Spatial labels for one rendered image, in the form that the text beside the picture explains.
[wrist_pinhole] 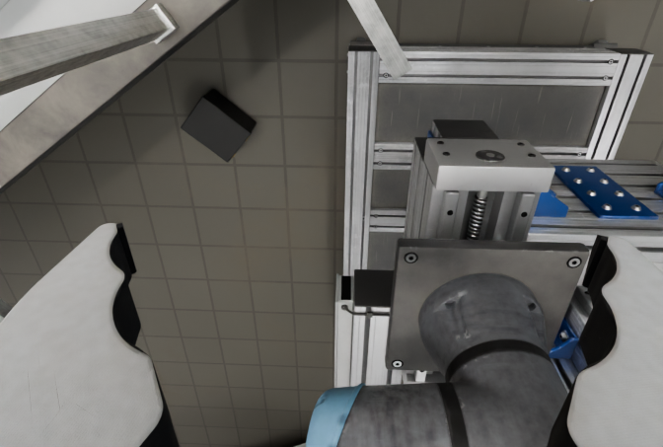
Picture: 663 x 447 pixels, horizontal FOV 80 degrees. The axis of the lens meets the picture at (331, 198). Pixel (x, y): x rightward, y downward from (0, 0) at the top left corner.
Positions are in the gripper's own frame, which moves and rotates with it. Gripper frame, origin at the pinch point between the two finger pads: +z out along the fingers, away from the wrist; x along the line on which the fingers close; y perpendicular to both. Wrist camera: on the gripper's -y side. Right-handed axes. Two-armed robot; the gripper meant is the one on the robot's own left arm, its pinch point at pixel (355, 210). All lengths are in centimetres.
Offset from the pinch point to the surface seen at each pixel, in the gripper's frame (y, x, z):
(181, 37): 4, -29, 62
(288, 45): 16, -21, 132
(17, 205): 82, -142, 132
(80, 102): 15, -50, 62
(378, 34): 1.2, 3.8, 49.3
